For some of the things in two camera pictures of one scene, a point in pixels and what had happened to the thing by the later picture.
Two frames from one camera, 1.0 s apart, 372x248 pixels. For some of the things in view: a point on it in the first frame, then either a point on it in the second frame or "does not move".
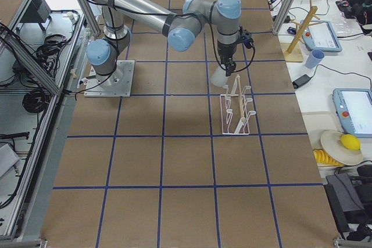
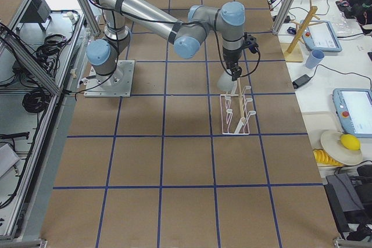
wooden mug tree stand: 292,51 does not move
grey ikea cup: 218,76 → 225,83
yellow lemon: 350,142 does not move
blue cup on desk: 315,57 does not move
